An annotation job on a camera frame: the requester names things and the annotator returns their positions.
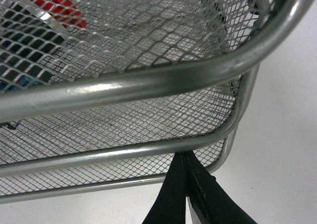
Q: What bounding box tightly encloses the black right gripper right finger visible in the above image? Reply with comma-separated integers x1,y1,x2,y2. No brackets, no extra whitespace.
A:
185,151,255,224

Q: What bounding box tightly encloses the silver mesh three-tier rack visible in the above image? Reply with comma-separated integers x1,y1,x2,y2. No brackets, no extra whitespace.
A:
0,0,314,204

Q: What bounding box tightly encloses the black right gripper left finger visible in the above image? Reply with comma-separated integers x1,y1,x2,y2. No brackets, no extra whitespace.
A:
143,153,186,224

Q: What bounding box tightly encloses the red emergency stop button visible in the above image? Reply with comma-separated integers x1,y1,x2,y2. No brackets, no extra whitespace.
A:
0,0,87,91

